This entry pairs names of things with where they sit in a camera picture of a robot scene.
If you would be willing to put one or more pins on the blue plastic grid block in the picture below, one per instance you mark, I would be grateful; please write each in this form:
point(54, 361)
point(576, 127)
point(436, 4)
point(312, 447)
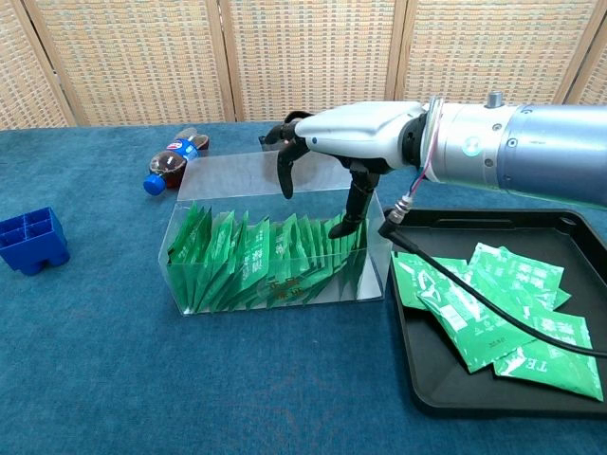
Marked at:
point(31, 239)

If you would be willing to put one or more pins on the clear plastic box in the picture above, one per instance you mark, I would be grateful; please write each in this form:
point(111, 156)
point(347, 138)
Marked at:
point(227, 180)

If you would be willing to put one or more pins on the pepsi cola bottle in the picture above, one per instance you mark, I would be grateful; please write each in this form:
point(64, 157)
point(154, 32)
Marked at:
point(171, 163)

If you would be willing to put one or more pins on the black square plastic tray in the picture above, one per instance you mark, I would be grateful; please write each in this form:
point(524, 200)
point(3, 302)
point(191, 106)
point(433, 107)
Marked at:
point(427, 374)

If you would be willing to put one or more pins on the woven bamboo folding screen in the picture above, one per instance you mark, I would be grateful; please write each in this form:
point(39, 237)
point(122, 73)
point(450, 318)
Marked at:
point(142, 61)

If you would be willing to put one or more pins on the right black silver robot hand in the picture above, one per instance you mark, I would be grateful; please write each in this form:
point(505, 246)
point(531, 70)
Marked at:
point(351, 130)

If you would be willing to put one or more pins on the blue table cloth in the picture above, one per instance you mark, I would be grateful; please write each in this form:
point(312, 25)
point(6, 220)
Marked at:
point(142, 379)

